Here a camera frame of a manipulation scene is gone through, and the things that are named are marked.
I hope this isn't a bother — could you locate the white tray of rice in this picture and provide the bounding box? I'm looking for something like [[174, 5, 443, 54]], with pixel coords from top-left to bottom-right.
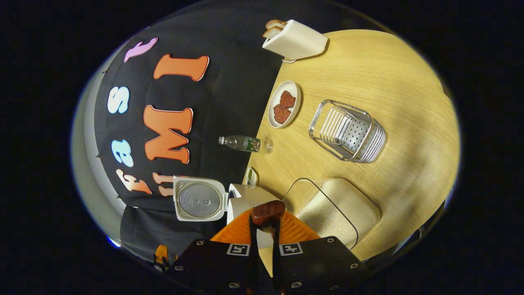
[[282, 177, 381, 250]]

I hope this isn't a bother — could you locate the clear plastic water bottle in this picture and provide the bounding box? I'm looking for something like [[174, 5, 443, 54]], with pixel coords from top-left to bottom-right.
[[218, 135, 274, 154]]

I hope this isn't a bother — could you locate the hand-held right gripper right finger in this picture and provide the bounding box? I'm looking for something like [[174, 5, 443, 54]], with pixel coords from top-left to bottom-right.
[[272, 210, 371, 295]]

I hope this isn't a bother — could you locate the white toaster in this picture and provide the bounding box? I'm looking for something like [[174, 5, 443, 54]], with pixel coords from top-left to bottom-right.
[[262, 19, 329, 63]]

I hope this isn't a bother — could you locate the metal wire chopstick holder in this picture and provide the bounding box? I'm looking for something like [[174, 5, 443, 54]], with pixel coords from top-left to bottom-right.
[[309, 100, 387, 163]]

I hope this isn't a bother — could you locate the white rice cooker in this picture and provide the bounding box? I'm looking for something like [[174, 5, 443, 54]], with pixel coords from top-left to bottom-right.
[[173, 175, 287, 250]]

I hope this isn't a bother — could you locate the black backdrop cloth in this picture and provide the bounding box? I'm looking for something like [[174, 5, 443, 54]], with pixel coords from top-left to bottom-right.
[[93, 12, 295, 263]]

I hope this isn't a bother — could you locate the brown wooden spoon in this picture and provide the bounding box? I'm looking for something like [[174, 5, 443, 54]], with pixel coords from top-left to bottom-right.
[[251, 200, 286, 238]]

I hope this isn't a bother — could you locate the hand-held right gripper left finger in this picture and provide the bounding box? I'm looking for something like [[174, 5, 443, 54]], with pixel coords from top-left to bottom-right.
[[168, 207, 260, 295]]

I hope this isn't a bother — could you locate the white oval plate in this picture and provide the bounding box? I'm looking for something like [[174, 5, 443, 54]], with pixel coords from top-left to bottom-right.
[[268, 81, 302, 129]]

